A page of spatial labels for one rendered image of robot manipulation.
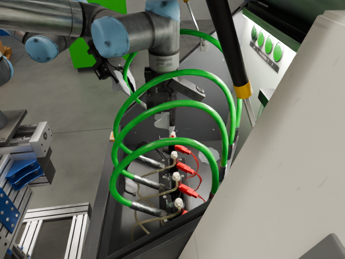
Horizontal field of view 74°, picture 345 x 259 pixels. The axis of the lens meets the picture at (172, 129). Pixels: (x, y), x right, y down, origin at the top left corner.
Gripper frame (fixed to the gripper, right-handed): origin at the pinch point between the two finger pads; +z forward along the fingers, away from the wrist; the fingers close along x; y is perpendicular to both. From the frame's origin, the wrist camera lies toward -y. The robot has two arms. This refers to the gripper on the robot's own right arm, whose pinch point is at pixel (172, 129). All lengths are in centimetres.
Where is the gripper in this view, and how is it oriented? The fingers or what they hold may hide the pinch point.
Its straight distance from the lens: 70.5
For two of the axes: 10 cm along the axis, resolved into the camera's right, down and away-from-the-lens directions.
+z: 0.0, 7.9, 6.2
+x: 0.6, 6.2, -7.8
